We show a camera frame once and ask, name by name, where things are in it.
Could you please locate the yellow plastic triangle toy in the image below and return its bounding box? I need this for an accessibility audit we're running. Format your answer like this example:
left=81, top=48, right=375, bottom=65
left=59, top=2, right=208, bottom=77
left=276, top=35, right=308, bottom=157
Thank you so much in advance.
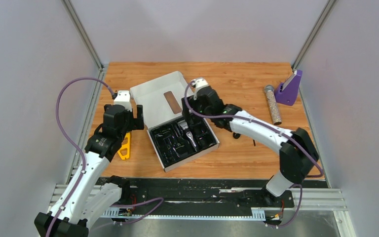
left=117, top=132, right=131, bottom=160

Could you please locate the white box with black tray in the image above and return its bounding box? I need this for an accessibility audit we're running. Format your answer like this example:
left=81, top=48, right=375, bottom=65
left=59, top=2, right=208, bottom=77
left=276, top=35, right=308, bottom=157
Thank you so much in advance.
left=130, top=71, right=220, bottom=172

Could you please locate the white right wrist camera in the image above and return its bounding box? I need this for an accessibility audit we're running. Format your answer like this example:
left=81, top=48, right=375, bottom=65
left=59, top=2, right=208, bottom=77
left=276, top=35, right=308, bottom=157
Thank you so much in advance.
left=192, top=78, right=209, bottom=100

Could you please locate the glittery silver cylinder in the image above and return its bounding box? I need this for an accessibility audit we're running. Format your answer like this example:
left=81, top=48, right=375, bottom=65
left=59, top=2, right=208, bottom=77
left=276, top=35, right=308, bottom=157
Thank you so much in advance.
left=264, top=85, right=282, bottom=125

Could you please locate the purple wedge stand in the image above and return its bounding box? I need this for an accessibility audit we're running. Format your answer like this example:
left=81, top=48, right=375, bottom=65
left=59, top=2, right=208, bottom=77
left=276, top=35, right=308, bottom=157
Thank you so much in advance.
left=274, top=70, right=303, bottom=106

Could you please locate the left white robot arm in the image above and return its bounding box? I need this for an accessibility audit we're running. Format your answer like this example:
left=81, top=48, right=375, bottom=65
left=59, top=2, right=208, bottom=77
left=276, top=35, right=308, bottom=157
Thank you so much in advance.
left=34, top=104, right=145, bottom=237

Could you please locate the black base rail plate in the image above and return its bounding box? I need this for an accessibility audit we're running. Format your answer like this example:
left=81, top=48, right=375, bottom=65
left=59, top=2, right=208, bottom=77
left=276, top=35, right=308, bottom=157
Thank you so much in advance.
left=96, top=177, right=329, bottom=218

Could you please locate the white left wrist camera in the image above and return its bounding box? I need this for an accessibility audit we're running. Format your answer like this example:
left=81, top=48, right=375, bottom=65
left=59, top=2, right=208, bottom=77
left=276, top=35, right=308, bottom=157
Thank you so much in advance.
left=114, top=90, right=133, bottom=112

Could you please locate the black silver hair clipper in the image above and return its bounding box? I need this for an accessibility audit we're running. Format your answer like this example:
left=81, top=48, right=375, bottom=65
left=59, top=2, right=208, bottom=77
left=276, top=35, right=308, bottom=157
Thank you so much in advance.
left=178, top=120, right=198, bottom=152

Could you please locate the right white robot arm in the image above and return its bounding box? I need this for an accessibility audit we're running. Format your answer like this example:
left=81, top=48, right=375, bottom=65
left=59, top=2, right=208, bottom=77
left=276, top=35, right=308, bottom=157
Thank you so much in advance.
left=182, top=82, right=323, bottom=206

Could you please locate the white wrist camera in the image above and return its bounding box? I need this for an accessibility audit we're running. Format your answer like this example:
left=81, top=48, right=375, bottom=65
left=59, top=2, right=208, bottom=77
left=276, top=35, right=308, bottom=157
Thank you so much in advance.
left=114, top=90, right=133, bottom=112
left=192, top=78, right=209, bottom=100

